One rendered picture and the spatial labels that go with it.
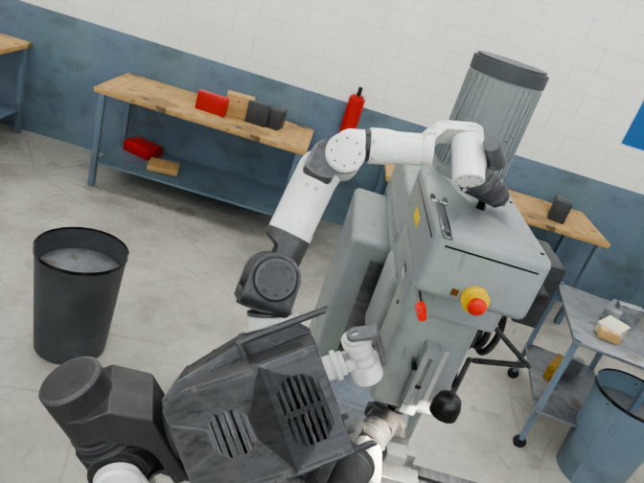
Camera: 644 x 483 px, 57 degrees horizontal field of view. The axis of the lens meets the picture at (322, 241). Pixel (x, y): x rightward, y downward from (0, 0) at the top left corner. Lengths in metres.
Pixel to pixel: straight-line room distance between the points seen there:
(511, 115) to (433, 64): 4.07
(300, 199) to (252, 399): 0.38
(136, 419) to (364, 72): 4.78
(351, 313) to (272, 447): 1.02
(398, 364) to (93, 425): 0.77
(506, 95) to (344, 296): 0.84
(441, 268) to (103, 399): 0.71
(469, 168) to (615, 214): 5.26
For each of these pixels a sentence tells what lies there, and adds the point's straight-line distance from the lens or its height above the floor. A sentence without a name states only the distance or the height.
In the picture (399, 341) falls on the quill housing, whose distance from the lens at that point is 1.53.
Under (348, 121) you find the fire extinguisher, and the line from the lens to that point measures 5.55.
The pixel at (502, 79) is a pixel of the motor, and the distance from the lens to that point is 1.56.
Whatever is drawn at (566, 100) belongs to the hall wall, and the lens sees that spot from 5.94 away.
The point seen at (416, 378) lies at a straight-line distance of 1.55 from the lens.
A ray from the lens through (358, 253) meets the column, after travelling 1.91.
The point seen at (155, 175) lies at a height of 0.23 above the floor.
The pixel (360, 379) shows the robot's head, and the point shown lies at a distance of 1.24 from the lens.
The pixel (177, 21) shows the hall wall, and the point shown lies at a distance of 5.83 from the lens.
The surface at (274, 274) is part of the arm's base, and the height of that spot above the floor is 1.78.
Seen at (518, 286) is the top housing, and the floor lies 1.82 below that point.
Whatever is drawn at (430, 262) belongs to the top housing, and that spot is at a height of 1.81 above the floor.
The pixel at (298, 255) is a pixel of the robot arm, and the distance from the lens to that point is 1.15.
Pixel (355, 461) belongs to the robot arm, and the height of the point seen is 1.45.
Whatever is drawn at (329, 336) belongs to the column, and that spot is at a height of 1.17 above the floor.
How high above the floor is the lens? 2.31
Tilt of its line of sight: 25 degrees down
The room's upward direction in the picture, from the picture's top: 18 degrees clockwise
